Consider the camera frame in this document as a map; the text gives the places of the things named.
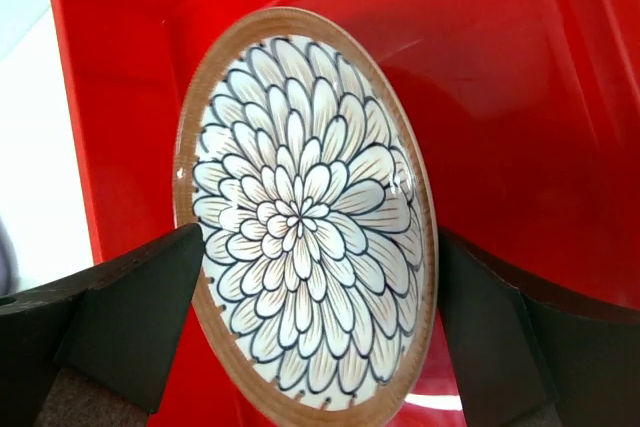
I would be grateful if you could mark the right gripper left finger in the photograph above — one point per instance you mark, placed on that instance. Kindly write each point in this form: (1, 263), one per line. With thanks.
(96, 348)

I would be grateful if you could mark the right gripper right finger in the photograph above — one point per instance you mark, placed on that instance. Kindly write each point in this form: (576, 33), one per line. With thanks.
(529, 352)

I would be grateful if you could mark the round floral ceramic plate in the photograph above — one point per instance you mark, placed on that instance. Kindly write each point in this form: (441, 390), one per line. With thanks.
(318, 285)

